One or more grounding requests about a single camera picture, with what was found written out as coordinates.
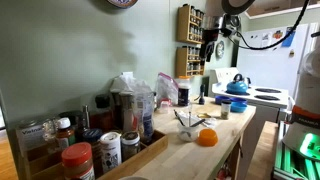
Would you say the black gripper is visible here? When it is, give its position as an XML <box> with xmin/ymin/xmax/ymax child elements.
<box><xmin>199</xmin><ymin>29</ymin><xmax>219</xmax><ymax>62</ymax></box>

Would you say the light blue bowl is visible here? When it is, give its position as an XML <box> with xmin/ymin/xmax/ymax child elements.
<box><xmin>231</xmin><ymin>102</ymin><xmax>247</xmax><ymax>113</ymax></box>

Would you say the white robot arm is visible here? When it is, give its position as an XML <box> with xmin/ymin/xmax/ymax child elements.
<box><xmin>209</xmin><ymin>26</ymin><xmax>320</xmax><ymax>160</ymax></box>

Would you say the upper wooden spice rack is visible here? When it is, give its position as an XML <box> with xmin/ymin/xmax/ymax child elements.
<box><xmin>177</xmin><ymin>4</ymin><xmax>204</xmax><ymax>44</ymax></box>

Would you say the wooden spice rack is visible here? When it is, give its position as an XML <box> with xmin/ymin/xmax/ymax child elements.
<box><xmin>175</xmin><ymin>46</ymin><xmax>205</xmax><ymax>77</ymax></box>
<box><xmin>177</xmin><ymin>4</ymin><xmax>204</xmax><ymax>44</ymax></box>

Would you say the lower wooden spice rack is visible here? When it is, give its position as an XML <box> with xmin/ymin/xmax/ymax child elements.
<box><xmin>175</xmin><ymin>46</ymin><xmax>205</xmax><ymax>77</ymax></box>

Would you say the dark blue bowl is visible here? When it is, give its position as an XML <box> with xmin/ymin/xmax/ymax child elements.
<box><xmin>230</xmin><ymin>97</ymin><xmax>247</xmax><ymax>104</ymax></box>
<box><xmin>215</xmin><ymin>95</ymin><xmax>230</xmax><ymax>105</ymax></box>

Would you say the spice bottle with black lid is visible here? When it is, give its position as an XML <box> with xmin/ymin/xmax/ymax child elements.
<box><xmin>221</xmin><ymin>100</ymin><xmax>231</xmax><ymax>120</ymax></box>

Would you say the dark spice jar white lid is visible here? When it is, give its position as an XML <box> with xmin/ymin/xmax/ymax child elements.
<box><xmin>121</xmin><ymin>131</ymin><xmax>140</xmax><ymax>161</ymax></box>

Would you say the white spice shaker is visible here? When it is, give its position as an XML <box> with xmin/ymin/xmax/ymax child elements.
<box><xmin>100</xmin><ymin>132</ymin><xmax>122</xmax><ymax>173</ymax></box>

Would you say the hot sauce bottle white cap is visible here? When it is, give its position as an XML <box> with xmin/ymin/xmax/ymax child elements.
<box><xmin>56</xmin><ymin>117</ymin><xmax>75</xmax><ymax>150</ymax></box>

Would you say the orange lid white container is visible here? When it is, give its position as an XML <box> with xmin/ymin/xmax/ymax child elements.
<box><xmin>178</xmin><ymin>76</ymin><xmax>191</xmax><ymax>106</ymax></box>

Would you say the blue tea kettle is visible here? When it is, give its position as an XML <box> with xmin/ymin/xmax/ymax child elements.
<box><xmin>227</xmin><ymin>74</ymin><xmax>248</xmax><ymax>94</ymax></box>

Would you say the clear plastic zip bag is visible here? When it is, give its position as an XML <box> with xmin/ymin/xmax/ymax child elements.
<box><xmin>155</xmin><ymin>72</ymin><xmax>178</xmax><ymax>105</ymax></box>

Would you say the white refrigerator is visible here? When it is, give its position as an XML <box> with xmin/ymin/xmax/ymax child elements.
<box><xmin>236</xmin><ymin>23</ymin><xmax>319</xmax><ymax>97</ymax></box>

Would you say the white stove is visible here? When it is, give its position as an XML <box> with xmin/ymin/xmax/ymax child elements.
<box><xmin>208</xmin><ymin>67</ymin><xmax>290</xmax><ymax>180</ymax></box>

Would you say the white plastic bag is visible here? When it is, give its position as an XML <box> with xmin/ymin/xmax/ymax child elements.
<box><xmin>110</xmin><ymin>73</ymin><xmax>154</xmax><ymax>111</ymax></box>

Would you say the clear cup with utensils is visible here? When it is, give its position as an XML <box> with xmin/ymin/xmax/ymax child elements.
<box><xmin>174</xmin><ymin>111</ymin><xmax>204</xmax><ymax>142</ymax></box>

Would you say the orange plastic cup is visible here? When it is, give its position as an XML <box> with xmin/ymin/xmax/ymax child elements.
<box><xmin>198</xmin><ymin>129</ymin><xmax>218</xmax><ymax>147</ymax></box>

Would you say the red lid peanut butter jar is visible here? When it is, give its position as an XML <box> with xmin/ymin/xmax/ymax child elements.
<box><xmin>61</xmin><ymin>142</ymin><xmax>95</xmax><ymax>180</ymax></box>

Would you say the wooden condiment tray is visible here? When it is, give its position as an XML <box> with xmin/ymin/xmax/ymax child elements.
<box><xmin>16</xmin><ymin>130</ymin><xmax>168</xmax><ymax>180</ymax></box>

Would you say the round wall clock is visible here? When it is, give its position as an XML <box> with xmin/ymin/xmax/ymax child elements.
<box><xmin>216</xmin><ymin>41</ymin><xmax>224</xmax><ymax>59</ymax></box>

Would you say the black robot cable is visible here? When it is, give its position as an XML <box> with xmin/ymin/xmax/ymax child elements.
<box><xmin>227</xmin><ymin>0</ymin><xmax>311</xmax><ymax>51</ymax></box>

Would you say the decorative wall plate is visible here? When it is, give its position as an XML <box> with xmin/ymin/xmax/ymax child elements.
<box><xmin>107</xmin><ymin>0</ymin><xmax>138</xmax><ymax>9</ymax></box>

